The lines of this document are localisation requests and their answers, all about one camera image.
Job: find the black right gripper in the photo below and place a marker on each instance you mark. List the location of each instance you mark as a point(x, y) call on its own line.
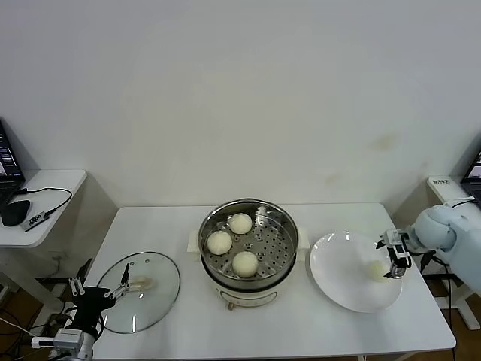
point(401, 257)

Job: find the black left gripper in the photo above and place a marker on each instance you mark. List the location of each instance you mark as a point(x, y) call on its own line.
point(90, 302)

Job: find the white steamed baozi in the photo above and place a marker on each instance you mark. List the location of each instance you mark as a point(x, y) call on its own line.
point(240, 223)
point(376, 270)
point(219, 242)
point(245, 265)

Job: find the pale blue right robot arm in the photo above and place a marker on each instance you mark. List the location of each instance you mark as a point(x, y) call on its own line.
point(439, 229)

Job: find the perforated stainless steamer basket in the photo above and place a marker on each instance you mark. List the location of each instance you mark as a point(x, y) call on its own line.
point(274, 276)

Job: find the white round plate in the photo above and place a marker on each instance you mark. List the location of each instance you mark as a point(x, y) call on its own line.
point(338, 270)

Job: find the white side table with label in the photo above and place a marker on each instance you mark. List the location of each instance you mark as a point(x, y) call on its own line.
point(439, 192)

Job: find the small printed table label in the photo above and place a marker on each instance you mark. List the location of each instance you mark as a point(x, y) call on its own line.
point(441, 183)

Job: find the white side table with mouse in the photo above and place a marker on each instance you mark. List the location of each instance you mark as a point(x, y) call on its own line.
point(56, 180)

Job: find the black computer mouse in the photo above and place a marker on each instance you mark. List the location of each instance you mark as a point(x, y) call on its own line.
point(16, 213)

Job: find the black laptop with bright screen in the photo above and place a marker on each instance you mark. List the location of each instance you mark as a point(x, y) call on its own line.
point(474, 165)

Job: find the cream electric cooking pot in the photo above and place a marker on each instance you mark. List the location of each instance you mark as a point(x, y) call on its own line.
point(263, 297)

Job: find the black laptop with dark screen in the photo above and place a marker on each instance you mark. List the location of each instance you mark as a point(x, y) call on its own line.
point(8, 158)

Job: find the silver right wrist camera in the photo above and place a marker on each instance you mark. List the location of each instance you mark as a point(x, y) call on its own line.
point(394, 237)

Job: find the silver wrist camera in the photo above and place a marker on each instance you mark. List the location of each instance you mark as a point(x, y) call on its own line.
point(67, 338)
point(394, 237)

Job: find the white wall socket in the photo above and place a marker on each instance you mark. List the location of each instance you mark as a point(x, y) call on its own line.
point(60, 256)

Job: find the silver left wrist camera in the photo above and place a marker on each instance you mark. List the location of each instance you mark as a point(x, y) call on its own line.
point(67, 338)

